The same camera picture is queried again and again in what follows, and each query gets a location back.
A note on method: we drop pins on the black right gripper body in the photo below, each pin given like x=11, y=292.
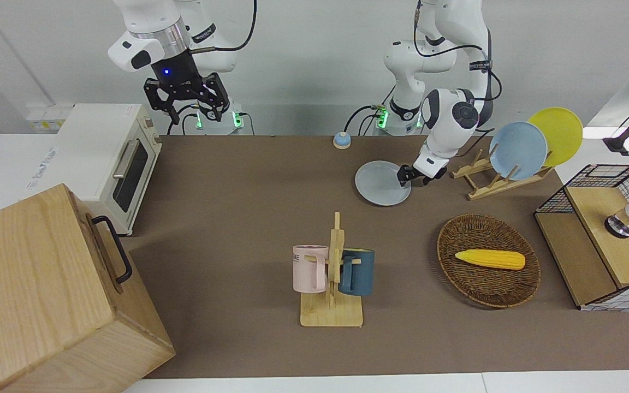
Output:
x=175, y=71

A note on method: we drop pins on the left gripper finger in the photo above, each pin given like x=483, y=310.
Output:
x=426, y=182
x=403, y=177

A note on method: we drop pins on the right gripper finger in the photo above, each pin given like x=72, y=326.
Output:
x=217, y=98
x=156, y=95

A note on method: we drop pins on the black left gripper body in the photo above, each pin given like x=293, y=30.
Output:
x=417, y=172

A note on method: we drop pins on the gray round plate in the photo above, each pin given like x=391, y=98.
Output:
x=380, y=185

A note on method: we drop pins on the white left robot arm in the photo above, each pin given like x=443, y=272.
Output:
x=445, y=125

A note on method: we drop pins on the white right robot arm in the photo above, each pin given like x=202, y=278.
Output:
x=145, y=16

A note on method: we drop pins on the wooden plate rack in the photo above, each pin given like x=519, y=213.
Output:
x=489, y=188

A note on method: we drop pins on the light blue plate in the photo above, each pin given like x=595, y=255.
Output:
x=517, y=150

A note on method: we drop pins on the yellow plate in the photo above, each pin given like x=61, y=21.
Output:
x=560, y=134

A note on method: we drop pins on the blue desk bell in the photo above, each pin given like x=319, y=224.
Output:
x=342, y=141

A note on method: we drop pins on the white toaster oven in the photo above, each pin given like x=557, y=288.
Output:
x=96, y=142

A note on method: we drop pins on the brown table mat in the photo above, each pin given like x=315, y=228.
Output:
x=249, y=191

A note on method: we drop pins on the yellow corn cob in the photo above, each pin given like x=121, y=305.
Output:
x=492, y=259

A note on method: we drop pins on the dark blue mug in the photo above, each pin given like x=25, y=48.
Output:
x=359, y=273

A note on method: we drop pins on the brown wicker basket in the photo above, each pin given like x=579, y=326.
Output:
x=489, y=289

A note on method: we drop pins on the pink mug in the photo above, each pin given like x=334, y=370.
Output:
x=308, y=270

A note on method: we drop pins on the wooden mug rack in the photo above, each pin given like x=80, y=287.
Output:
x=332, y=314

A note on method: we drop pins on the wooden box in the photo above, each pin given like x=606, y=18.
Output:
x=36, y=295

